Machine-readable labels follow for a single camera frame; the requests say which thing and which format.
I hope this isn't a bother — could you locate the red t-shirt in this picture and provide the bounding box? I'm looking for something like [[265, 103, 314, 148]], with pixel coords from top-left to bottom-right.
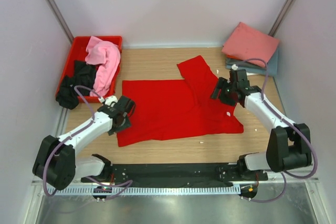
[[117, 56, 244, 147]]

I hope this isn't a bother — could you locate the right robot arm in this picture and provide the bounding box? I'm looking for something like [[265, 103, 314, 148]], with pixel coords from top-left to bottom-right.
[[211, 69, 314, 180]]

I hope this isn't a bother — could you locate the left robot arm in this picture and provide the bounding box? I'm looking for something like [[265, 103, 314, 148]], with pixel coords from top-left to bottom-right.
[[33, 96, 135, 196]]

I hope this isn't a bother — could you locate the folded dark grey t-shirt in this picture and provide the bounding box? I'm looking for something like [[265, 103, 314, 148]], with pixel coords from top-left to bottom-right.
[[225, 56, 266, 70]]

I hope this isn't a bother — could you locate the folded white cloth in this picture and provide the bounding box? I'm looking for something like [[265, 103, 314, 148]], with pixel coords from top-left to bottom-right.
[[247, 72, 258, 76]]

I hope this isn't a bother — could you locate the folded grey-blue t-shirt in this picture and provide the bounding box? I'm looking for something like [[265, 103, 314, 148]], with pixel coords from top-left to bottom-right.
[[225, 48, 279, 77]]

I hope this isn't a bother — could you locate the folded salmon t-shirt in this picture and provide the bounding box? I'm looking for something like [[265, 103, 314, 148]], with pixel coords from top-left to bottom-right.
[[222, 22, 280, 68]]

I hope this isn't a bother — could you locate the black t-shirt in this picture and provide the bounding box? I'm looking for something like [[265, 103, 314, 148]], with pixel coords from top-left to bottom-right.
[[56, 60, 97, 110]]

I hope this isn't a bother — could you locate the pink t-shirt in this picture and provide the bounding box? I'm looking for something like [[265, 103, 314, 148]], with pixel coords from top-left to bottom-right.
[[85, 36, 121, 97]]

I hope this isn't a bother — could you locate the red plastic bin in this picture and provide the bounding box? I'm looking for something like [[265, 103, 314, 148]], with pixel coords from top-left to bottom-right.
[[55, 36, 123, 98]]

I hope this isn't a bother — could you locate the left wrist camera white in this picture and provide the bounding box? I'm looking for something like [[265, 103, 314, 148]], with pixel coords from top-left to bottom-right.
[[98, 95, 118, 106]]

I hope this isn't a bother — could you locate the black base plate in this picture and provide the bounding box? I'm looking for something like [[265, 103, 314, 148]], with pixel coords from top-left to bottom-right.
[[94, 163, 268, 188]]

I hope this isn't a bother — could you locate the white slotted cable duct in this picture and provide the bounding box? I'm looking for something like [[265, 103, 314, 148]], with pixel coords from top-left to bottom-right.
[[55, 184, 241, 196]]

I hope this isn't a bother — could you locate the aluminium frame rail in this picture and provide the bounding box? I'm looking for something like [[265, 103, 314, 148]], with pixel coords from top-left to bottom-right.
[[31, 159, 320, 187]]

